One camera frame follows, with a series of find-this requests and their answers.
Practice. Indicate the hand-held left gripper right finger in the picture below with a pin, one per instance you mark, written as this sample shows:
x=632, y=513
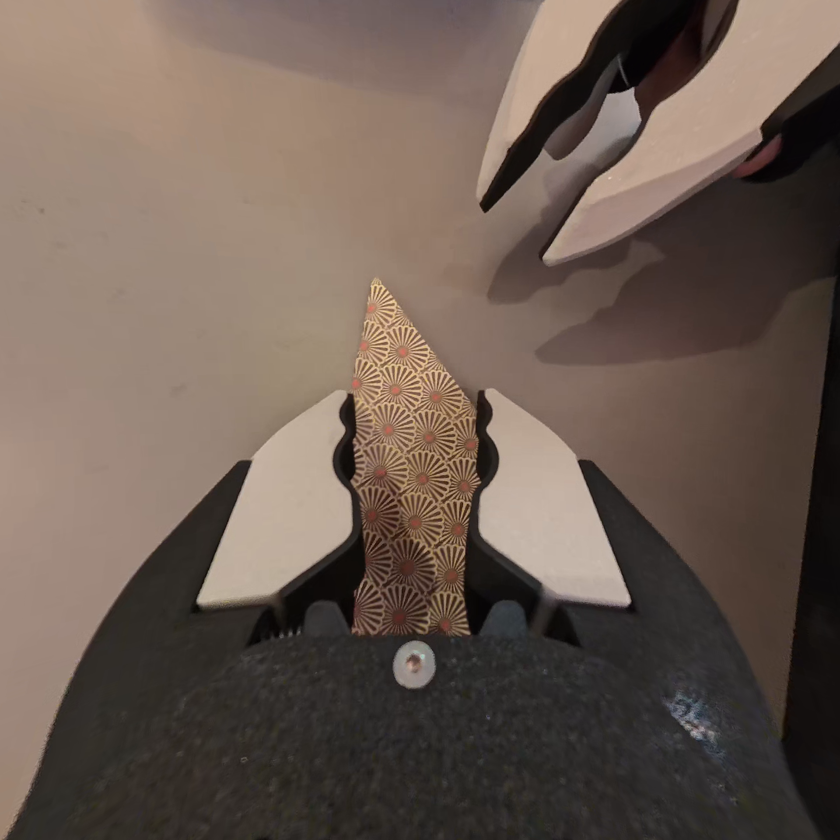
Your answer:
x=551, y=518

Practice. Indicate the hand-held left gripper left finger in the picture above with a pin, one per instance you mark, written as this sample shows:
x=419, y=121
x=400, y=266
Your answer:
x=282, y=512

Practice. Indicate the person's right hand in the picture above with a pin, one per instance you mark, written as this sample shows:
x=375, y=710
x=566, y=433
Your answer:
x=754, y=164

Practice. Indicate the gold patterned origami paper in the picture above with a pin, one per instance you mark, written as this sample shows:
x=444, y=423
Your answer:
x=407, y=492

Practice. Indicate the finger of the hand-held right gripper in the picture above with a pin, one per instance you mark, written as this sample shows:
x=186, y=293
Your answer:
x=709, y=118
x=525, y=111

